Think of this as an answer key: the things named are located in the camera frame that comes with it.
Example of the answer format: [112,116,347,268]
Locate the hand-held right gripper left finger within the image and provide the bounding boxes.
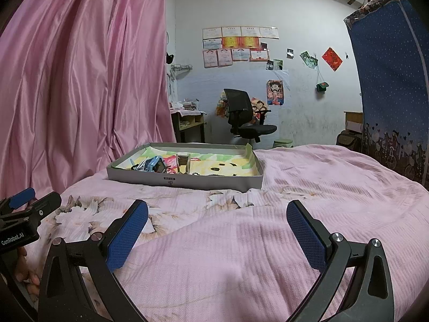
[38,199,150,322]

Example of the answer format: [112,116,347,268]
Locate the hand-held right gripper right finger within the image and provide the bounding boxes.
[286,200,395,322]

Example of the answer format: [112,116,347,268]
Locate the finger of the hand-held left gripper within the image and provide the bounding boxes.
[29,191,62,225]
[7,188,36,209]

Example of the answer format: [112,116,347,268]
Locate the blue smartwatch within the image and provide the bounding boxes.
[132,156,166,174]

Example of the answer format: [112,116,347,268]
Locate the grey cardboard tray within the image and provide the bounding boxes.
[106,142,264,193]

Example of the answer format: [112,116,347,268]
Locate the person's left hand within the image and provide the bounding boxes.
[13,246,42,296]

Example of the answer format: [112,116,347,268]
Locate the pink bedsheet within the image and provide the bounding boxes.
[20,144,429,322]

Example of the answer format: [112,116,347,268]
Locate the dark bag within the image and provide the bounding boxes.
[336,131,363,153]

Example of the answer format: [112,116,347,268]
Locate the bear print tray liner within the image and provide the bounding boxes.
[124,144,260,177]

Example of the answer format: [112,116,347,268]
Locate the black office chair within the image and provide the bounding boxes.
[223,88,278,143]

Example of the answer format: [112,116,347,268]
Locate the brown cardboard box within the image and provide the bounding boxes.
[344,111,364,133]

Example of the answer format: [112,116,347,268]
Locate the cluttered wooden desk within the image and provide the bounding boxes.
[170,102,206,144]

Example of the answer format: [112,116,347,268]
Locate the pink satin curtain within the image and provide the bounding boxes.
[0,0,178,202]

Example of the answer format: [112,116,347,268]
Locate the colourful poster behind chair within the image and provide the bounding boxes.
[251,97,270,121]

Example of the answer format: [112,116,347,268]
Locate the red diamond paper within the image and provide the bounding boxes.
[322,47,343,72]

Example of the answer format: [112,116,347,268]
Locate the blue dotted curtain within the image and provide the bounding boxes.
[343,0,429,188]

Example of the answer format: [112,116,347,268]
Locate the cartoon wall poster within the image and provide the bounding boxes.
[267,79,285,106]

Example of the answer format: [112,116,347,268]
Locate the green wall photos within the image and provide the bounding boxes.
[299,51,319,69]

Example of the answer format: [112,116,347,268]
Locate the group of wall certificates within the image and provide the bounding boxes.
[202,26,279,68]

